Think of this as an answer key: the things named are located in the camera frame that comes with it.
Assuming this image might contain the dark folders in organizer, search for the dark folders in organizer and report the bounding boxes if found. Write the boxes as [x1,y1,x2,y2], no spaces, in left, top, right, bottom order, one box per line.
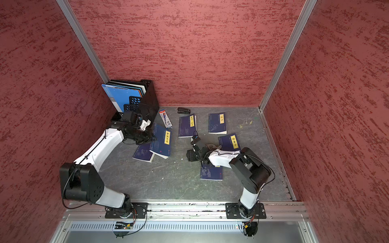
[107,80,148,95]

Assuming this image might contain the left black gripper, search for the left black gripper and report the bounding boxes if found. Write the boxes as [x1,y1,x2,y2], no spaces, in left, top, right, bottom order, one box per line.
[126,127,157,144]

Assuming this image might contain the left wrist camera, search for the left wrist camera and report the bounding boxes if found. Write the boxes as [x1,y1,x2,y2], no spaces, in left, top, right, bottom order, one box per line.
[121,110,143,127]

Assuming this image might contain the black mesh file organizer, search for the black mesh file organizer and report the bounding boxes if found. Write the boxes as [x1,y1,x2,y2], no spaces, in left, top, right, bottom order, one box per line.
[124,80,160,123]

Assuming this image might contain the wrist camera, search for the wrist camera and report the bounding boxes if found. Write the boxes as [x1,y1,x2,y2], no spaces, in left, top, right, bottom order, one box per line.
[121,110,143,127]
[190,135,201,146]

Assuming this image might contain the blue folder in organizer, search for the blue folder in organizer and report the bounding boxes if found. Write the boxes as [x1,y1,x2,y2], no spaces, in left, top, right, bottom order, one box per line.
[101,84,143,113]

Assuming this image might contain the navy book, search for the navy book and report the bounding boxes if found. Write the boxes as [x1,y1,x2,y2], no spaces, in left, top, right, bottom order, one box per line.
[132,143,155,163]
[150,124,171,159]
[208,112,227,134]
[200,164,223,181]
[178,114,197,138]
[218,133,241,151]

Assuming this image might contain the pencil box white blue red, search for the pencil box white blue red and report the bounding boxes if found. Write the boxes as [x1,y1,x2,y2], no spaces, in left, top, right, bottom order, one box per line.
[159,110,173,129]

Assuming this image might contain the aluminium mounting rail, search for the aluminium mounting rail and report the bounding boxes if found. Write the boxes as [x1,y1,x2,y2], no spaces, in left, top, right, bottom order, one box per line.
[61,200,311,222]

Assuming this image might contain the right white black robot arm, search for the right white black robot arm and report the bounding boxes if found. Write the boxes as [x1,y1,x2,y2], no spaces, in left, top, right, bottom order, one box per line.
[187,137,273,219]

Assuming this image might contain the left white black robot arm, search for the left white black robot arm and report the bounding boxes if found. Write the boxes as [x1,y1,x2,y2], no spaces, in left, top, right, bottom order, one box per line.
[59,121,153,219]

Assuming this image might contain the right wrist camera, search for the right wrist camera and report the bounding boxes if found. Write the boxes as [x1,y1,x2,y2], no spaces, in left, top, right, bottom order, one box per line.
[190,135,201,146]

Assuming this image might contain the grey striped wiping cloth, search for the grey striped wiping cloth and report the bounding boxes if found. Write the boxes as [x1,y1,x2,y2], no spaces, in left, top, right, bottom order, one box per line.
[206,144,221,152]

